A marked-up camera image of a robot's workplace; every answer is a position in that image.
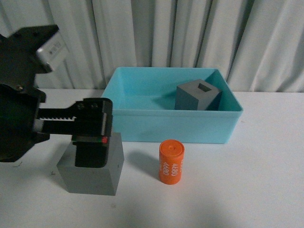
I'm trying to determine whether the orange cylinder marked 4680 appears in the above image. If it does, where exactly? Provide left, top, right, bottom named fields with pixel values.
left=159, top=139, right=185, bottom=185

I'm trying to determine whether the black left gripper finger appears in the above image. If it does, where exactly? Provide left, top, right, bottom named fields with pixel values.
left=42, top=120, right=109, bottom=168

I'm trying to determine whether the white pleated curtain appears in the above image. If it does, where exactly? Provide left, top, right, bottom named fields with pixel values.
left=0, top=0, right=304, bottom=92

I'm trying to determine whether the gray cube with round hole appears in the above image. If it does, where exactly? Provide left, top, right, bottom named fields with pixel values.
left=57, top=133, right=124, bottom=196

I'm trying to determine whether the light blue plastic box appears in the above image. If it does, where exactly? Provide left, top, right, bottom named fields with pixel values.
left=103, top=67, right=243, bottom=143

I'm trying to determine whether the gray cube with square hole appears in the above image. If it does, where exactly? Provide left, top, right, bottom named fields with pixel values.
left=175, top=79, right=222, bottom=111

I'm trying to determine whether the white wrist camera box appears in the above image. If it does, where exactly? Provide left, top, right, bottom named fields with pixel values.
left=36, top=31, right=68, bottom=72

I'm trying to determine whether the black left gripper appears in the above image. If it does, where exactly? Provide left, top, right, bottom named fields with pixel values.
left=0, top=25, right=113, bottom=162

